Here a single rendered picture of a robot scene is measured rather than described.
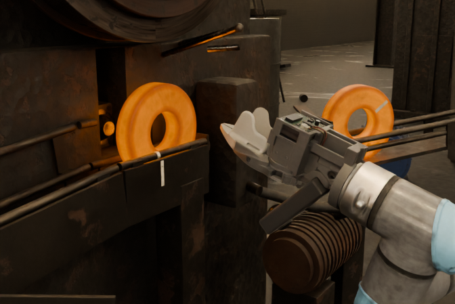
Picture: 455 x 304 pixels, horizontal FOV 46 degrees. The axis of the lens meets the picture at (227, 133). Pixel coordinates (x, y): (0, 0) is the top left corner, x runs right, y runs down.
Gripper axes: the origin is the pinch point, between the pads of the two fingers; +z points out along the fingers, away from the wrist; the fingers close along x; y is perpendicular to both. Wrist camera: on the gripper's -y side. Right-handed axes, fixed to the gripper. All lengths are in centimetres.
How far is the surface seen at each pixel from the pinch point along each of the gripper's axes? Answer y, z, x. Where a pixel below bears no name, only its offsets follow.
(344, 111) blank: -0.5, -3.4, -34.6
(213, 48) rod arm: 10.2, 7.8, -2.3
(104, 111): -5.4, 21.5, 4.1
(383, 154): -8.3, -11.5, -43.5
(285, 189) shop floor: -99, 62, -174
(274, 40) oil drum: -44, 133, -245
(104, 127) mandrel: -6.9, 19.0, 5.9
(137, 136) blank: -4.4, 11.0, 6.8
